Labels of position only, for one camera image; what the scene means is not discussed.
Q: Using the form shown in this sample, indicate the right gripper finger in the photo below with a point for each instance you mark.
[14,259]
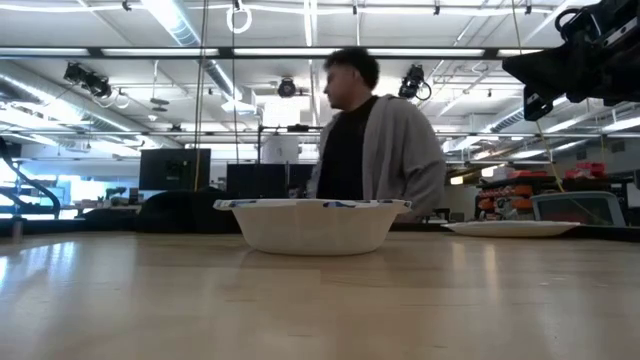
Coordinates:
[555,61]
[575,85]

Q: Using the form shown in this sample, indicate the black partition panels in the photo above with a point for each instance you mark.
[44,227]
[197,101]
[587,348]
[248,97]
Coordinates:
[265,180]

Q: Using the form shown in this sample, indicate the black overhead beam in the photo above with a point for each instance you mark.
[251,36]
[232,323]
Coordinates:
[225,52]

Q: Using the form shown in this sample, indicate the shelf with orange bins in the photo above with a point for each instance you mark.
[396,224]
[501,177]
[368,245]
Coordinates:
[510,192]

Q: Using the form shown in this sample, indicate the black monitor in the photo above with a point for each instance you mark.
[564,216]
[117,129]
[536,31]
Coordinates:
[172,169]

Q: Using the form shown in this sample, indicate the white paper bowl blue print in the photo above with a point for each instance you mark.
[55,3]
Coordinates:
[312,227]

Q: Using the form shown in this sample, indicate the round black ceiling reel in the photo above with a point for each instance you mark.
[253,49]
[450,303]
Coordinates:
[286,88]

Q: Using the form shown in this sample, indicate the person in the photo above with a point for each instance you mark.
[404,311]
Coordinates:
[395,155]

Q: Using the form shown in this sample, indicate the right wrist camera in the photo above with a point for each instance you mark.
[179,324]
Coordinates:
[537,106]

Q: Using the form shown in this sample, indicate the black ceiling camera rig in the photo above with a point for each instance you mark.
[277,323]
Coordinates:
[87,79]

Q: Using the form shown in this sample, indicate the silver ceiling duct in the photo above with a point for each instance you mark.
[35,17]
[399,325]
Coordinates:
[180,27]

